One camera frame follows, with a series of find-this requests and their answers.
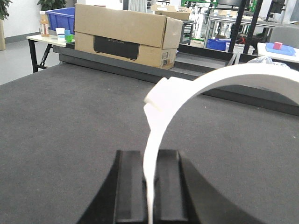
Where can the black mat on table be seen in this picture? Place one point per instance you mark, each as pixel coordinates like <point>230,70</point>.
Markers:
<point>61,127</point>

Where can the black vertical post right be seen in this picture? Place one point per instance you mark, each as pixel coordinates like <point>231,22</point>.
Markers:
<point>252,26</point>

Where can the orange juice bottle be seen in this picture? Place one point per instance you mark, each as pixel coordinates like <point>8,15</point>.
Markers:
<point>44,24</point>

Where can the blue tray on far table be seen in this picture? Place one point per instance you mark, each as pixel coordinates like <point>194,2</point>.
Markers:
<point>284,50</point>

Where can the white side table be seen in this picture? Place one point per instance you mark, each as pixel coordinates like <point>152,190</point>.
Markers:
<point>50,40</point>

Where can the white paper cup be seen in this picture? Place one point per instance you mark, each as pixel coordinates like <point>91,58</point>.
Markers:
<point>60,34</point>

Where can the black vertical post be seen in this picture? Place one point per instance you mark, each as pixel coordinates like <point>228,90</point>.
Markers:
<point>237,25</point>
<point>252,26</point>

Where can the large cardboard box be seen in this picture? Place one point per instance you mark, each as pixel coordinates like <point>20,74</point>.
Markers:
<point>136,37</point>

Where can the grey chair back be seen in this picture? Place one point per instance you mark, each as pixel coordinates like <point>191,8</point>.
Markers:
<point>287,35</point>

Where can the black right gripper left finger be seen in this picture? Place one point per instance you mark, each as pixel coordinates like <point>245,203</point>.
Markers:
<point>121,199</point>

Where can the small cardboard box background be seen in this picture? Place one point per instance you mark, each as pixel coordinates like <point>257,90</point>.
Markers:
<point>176,12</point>

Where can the blue crate on floor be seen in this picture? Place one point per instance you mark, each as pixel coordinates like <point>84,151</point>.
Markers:
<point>217,44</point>

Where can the black vertical post left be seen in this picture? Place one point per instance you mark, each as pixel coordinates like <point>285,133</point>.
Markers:
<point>237,25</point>

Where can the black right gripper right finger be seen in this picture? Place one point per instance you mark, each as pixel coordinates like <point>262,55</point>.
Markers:
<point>184,196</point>

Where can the black raised rail strip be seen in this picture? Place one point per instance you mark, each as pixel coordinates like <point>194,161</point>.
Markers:
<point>190,63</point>

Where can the red cube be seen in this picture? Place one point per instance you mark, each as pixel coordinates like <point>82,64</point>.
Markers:
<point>277,45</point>

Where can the white curved PVC clamp piece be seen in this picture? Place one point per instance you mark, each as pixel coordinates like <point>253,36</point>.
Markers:
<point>169,94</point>

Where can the blue plastic bin background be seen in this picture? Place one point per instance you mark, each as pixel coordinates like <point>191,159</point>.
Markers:
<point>62,18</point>

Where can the green small cup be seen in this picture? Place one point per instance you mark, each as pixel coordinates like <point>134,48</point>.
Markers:
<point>69,38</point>

